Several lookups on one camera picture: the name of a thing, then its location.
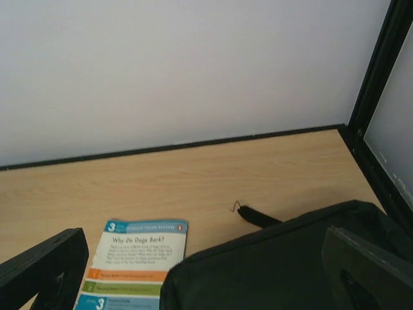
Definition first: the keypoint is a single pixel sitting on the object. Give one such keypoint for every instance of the children's reader book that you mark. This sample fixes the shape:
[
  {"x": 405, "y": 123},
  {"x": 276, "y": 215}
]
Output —
[{"x": 131, "y": 262}]

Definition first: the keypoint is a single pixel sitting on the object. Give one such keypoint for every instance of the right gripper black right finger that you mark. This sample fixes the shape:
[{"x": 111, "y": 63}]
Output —
[{"x": 363, "y": 275}]

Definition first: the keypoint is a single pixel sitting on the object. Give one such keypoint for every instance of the black student bag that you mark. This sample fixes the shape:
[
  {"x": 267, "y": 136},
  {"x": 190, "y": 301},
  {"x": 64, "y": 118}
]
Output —
[{"x": 280, "y": 266}]

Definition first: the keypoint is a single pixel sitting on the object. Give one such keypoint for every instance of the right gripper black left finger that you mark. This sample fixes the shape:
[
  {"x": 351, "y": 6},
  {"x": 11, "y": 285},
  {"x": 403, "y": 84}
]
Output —
[{"x": 49, "y": 273}]

